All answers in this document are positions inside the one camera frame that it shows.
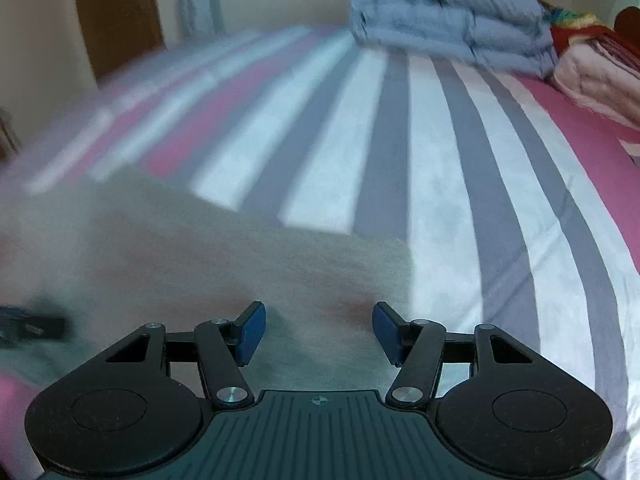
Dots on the folded blue-grey quilt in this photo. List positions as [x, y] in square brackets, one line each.
[510, 35]

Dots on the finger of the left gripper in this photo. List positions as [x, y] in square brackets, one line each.
[19, 326]

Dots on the striped pink grey bedsheet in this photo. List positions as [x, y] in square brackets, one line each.
[519, 209]

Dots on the brown wooden door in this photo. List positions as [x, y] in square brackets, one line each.
[117, 32]

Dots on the colourful red blanket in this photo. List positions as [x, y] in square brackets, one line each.
[569, 27]

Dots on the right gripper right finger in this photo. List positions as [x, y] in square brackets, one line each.
[416, 348]

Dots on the folded pink blanket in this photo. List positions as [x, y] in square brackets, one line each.
[601, 73]

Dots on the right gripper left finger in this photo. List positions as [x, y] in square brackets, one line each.
[224, 347]

